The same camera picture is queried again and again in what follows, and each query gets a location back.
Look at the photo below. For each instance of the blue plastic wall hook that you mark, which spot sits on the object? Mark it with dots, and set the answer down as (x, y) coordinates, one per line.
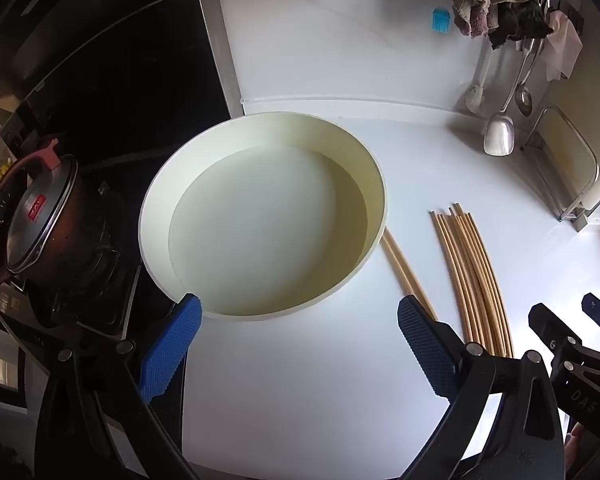
(440, 21)

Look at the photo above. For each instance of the metal ladle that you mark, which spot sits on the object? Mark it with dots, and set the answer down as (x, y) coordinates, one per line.
(524, 102)

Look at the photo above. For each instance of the white round plastic basin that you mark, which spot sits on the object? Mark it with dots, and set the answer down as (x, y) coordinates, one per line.
(265, 210)

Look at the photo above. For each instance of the black gas stove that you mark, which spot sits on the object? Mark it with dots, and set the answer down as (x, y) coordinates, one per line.
(130, 200)

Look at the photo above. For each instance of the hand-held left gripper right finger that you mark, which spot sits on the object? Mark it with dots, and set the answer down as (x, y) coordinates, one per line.
(427, 347)

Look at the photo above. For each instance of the black cloth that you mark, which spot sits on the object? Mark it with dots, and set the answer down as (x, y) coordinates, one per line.
(522, 22)

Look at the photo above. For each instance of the dark brown cooking pot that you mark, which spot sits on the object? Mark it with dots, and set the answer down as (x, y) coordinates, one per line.
(85, 230)

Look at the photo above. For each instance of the long wooden chopstick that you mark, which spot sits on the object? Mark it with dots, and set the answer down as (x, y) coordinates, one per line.
(398, 270)
(410, 272)

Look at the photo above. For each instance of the metal spatula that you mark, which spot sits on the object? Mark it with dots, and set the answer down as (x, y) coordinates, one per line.
(500, 135)

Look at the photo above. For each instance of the silver metal trim strip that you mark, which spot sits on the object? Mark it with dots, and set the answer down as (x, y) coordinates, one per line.
(220, 35)

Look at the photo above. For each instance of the cream cutting board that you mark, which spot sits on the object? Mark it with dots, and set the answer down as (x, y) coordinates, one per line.
(565, 150)

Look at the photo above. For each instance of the white dish brush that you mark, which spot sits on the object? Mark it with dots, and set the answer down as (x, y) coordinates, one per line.
(475, 100)

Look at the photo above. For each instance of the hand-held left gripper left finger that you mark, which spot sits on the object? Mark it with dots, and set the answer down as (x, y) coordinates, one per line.
(172, 345)

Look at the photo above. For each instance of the bundle of wooden chopsticks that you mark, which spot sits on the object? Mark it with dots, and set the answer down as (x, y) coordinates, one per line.
(475, 285)

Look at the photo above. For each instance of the white cloth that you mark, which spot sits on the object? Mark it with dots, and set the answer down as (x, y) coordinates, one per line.
(562, 50)

